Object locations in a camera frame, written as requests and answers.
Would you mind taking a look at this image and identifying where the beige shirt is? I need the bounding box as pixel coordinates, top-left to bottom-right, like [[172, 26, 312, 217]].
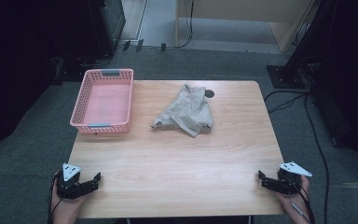
[[150, 82, 214, 138]]

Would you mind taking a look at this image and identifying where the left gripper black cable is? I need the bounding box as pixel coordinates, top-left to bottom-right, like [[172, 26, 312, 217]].
[[47, 171, 63, 224]]

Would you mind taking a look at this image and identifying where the black hanging cable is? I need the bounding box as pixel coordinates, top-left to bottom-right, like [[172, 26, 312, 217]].
[[175, 0, 196, 49]]

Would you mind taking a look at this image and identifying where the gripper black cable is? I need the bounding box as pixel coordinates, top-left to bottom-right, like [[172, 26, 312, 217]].
[[287, 181, 317, 224], [47, 171, 63, 224]]

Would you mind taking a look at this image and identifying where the pink plastic perforated basket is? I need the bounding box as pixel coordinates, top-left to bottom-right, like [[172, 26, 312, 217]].
[[69, 68, 135, 135]]

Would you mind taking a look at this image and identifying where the light wooden cabinet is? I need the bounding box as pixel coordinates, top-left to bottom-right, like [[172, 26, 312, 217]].
[[174, 0, 321, 54]]

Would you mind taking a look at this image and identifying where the long black floor cable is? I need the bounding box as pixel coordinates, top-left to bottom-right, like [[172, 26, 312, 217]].
[[303, 92, 330, 224]]

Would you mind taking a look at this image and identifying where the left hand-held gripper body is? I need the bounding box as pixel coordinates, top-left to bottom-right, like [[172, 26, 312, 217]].
[[55, 162, 82, 201]]

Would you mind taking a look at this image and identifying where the black cabinet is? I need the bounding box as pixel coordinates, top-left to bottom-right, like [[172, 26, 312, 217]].
[[87, 0, 127, 60]]

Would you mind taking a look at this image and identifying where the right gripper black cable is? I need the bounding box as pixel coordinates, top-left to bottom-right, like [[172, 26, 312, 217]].
[[287, 181, 317, 224]]

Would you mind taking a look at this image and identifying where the black slanted stand pole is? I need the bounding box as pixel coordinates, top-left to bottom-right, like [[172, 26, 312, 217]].
[[283, 0, 337, 80]]

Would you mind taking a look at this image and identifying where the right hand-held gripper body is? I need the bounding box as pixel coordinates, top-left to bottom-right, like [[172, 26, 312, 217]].
[[275, 161, 313, 196]]

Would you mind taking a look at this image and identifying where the person's left hand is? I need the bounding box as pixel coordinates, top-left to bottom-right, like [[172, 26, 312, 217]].
[[50, 181, 88, 220]]

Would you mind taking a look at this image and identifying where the black stand base plate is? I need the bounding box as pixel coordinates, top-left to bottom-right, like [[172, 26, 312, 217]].
[[266, 63, 306, 90]]

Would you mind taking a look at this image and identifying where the person's right hand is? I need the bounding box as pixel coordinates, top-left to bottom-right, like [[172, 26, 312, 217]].
[[275, 175, 311, 218]]

